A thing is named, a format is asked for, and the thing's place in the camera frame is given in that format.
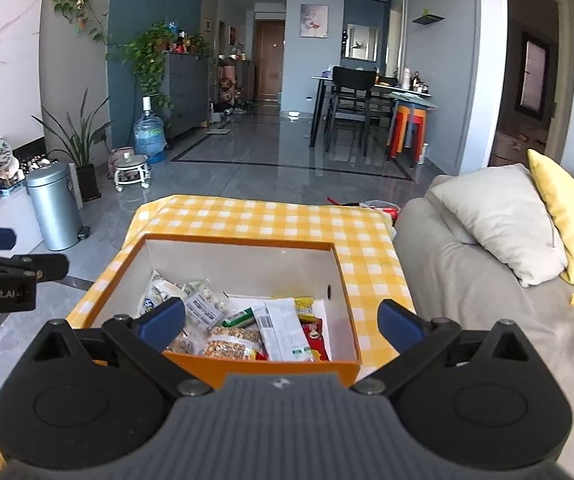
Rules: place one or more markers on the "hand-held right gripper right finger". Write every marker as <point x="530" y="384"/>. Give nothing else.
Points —
<point x="399" y="322"/>

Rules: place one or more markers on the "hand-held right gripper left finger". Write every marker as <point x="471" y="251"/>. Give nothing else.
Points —
<point x="164" y="320"/>

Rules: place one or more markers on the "yellow white snack packet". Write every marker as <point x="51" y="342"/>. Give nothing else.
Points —
<point x="159" y="292"/>

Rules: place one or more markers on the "clear nut snack packet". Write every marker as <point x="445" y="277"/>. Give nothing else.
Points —
<point x="204" y="307"/>

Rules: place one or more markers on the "clear packet of brown snacks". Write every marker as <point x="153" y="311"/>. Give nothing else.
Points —
<point x="232" y="342"/>

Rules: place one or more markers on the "red snack packet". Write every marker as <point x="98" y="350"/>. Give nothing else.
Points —
<point x="317" y="342"/>

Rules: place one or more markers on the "orange cardboard box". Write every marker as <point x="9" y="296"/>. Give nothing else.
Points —
<point x="242" y="265"/>

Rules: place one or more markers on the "white low cabinet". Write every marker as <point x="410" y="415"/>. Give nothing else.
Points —
<point x="2" y="220"/>

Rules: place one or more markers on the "silver pedal trash can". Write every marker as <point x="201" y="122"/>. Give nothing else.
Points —
<point x="54" y="205"/>

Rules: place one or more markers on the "grey sofa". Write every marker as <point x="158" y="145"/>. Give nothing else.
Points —
<point x="477" y="320"/>

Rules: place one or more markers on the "round painted fan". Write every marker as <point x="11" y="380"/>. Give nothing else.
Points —
<point x="1" y="157"/>

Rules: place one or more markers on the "red plastic bag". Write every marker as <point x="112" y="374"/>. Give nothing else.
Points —
<point x="382" y="207"/>

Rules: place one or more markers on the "potted long-leaf plant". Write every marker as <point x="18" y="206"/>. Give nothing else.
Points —
<point x="82" y="145"/>

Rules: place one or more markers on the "white rolling stool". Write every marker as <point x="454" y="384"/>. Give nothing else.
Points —
<point x="131" y="167"/>

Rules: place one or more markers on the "grey pillow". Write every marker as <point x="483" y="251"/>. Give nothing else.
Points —
<point x="502" y="225"/>

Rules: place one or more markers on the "blue water bottle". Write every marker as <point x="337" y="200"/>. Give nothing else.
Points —
<point x="151" y="135"/>

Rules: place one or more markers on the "white slim bottle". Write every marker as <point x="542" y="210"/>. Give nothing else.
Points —
<point x="424" y="155"/>

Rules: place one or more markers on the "stack of orange stools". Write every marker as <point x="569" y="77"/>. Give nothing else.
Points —
<point x="407" y="127"/>

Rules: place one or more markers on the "white floor scale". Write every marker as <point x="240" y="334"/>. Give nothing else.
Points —
<point x="218" y="131"/>

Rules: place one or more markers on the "yellow pillow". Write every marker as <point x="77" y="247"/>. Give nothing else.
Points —
<point x="572" y="220"/>

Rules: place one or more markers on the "dark grey cabinet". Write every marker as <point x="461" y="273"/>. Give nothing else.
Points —
<point x="187" y="95"/>

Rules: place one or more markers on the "glass dining table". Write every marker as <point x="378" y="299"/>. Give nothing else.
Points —
<point x="407" y="95"/>

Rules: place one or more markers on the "trailing green pothos plant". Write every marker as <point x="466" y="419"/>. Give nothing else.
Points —
<point x="149" y="55"/>

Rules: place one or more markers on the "black dining chair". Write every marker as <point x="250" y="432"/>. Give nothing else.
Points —
<point x="352" y="82"/>

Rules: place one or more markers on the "cartoon figurine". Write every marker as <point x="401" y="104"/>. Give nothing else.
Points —
<point x="227" y="82"/>

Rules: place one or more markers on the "brown wooden door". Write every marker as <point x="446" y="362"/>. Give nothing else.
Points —
<point x="269" y="60"/>

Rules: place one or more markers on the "dark framed door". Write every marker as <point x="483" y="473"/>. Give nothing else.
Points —
<point x="533" y="75"/>

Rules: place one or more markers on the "hanging wall plant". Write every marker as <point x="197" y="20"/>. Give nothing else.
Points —
<point x="79" y="12"/>

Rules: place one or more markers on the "black wall shelf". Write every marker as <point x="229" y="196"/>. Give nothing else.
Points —
<point x="428" y="19"/>

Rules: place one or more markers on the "pale wall painting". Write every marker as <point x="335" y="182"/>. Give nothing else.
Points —
<point x="314" y="21"/>

